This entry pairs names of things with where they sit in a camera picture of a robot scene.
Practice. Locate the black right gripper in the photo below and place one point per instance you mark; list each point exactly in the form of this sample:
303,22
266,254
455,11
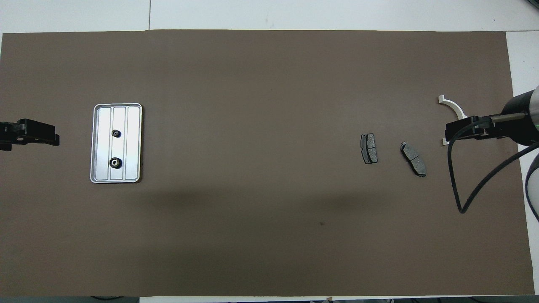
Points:
484,130

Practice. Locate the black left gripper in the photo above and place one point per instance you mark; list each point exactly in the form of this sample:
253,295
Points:
10,134

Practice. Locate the small black bearing gear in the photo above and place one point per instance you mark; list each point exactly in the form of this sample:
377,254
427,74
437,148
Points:
116,133

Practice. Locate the large black bearing gear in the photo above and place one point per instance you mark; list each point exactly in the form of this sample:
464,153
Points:
115,162

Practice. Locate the silver metal tray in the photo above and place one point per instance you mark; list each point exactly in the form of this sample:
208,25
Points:
126,143

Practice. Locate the long curved grey brake pad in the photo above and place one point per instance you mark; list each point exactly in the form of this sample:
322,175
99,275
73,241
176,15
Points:
414,160

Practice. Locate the short rectangular grey brake pad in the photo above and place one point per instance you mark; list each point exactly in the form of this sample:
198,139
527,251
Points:
369,148

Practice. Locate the brown table mat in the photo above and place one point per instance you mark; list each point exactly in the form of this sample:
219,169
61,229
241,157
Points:
261,168

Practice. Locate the white curved plastic bracket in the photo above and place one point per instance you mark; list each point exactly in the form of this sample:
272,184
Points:
457,107

